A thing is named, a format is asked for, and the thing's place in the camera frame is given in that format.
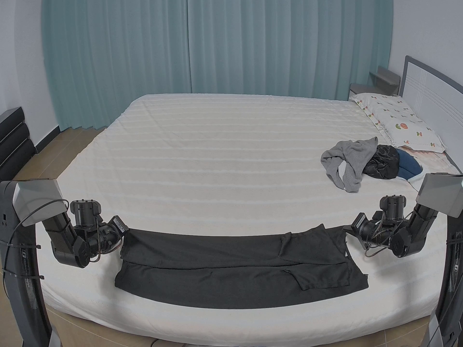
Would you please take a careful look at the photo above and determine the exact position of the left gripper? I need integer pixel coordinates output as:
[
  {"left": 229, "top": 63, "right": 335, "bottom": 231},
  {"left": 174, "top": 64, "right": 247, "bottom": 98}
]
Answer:
[{"left": 98, "top": 215, "right": 129, "bottom": 254}]

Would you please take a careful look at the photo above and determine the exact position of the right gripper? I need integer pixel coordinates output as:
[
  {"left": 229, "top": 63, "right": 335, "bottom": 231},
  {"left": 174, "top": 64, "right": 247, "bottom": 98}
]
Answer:
[{"left": 347, "top": 212, "right": 382, "bottom": 248}]

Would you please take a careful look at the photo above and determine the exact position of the black T-shirt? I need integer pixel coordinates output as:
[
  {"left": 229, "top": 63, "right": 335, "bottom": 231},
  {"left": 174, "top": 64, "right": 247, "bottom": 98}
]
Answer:
[{"left": 114, "top": 223, "right": 369, "bottom": 310}]

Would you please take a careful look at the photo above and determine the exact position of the bed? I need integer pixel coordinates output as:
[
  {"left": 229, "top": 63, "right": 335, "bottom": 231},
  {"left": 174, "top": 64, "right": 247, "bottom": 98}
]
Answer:
[{"left": 34, "top": 55, "right": 463, "bottom": 340}]

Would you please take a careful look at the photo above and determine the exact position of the black shiny garment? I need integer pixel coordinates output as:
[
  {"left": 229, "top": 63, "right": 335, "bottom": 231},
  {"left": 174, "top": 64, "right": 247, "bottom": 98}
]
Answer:
[{"left": 363, "top": 144, "right": 401, "bottom": 180}]

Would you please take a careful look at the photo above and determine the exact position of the grey garment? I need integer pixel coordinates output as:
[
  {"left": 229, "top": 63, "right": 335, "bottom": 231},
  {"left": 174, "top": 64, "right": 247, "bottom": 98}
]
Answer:
[{"left": 321, "top": 138, "right": 379, "bottom": 194}]

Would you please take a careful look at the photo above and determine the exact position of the dark blue garment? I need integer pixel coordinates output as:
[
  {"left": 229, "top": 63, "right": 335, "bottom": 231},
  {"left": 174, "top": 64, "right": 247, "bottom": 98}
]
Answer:
[{"left": 396, "top": 148, "right": 424, "bottom": 180}]

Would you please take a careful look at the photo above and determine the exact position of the white printed pillow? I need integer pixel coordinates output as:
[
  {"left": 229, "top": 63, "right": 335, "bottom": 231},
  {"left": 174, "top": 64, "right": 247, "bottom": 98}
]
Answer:
[{"left": 349, "top": 93, "right": 446, "bottom": 154}]

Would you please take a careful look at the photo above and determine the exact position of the black chest of drawers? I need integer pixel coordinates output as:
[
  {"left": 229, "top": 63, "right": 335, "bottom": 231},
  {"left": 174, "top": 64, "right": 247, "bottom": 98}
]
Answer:
[{"left": 0, "top": 107, "right": 38, "bottom": 182}]

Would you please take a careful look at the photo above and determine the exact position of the grey bedside table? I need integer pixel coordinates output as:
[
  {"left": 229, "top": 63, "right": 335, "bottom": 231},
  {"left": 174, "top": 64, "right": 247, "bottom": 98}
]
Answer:
[{"left": 350, "top": 66, "right": 401, "bottom": 97}]

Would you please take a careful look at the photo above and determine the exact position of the blue-green curtain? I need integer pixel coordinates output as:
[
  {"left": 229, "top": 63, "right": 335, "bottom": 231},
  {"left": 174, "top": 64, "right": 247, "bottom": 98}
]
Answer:
[
  {"left": 187, "top": 0, "right": 394, "bottom": 102},
  {"left": 41, "top": 0, "right": 192, "bottom": 130}
]

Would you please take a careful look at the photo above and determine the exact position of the black cable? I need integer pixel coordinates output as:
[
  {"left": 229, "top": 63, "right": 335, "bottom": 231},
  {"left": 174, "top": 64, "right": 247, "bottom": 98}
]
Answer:
[
  {"left": 7, "top": 199, "right": 70, "bottom": 267},
  {"left": 363, "top": 242, "right": 390, "bottom": 258}
]

